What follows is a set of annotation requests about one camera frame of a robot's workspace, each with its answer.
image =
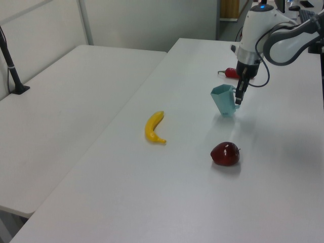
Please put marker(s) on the red chili pepper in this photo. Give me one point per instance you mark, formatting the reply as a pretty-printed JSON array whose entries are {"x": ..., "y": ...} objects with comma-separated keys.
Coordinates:
[{"x": 231, "y": 73}]

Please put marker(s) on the black smartphone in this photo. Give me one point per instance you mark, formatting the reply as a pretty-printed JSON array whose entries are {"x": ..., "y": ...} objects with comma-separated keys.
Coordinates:
[{"x": 306, "y": 4}]

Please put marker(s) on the light blue faceted mug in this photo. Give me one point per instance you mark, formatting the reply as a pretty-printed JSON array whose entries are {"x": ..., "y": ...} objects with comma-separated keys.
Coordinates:
[{"x": 225, "y": 101}]

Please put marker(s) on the black computer mouse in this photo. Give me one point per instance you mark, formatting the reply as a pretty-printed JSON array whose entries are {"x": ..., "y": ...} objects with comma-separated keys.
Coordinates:
[{"x": 294, "y": 8}]

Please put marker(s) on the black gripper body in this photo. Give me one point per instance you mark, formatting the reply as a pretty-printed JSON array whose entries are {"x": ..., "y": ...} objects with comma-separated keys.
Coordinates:
[{"x": 249, "y": 69}]

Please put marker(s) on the black keyboard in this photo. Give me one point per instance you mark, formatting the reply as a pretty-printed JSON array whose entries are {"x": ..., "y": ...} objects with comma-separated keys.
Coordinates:
[{"x": 306, "y": 14}]

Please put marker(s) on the dark red apple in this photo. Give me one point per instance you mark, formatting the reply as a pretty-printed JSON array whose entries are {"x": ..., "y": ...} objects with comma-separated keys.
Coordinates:
[{"x": 225, "y": 154}]

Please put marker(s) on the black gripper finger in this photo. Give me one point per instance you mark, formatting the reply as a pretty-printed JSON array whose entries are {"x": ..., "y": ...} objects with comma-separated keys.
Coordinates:
[
  {"x": 246, "y": 84},
  {"x": 239, "y": 93}
]

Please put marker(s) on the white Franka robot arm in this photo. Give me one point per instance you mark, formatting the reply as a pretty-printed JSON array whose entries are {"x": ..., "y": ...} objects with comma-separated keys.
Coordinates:
[{"x": 283, "y": 38}]

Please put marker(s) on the brown cardboard panel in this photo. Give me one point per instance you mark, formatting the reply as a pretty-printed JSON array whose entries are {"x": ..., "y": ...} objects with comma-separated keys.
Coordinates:
[{"x": 229, "y": 9}]

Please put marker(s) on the white adjacent table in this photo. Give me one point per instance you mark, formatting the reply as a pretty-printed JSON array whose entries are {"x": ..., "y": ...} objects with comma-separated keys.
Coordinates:
[{"x": 58, "y": 114}]

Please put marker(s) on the yellow banana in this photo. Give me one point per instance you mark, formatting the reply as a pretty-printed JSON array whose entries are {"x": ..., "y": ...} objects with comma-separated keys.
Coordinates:
[{"x": 151, "y": 129}]

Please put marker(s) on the black camera pole stand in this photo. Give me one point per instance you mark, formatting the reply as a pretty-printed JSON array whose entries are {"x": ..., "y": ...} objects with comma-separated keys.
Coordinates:
[{"x": 11, "y": 68}]

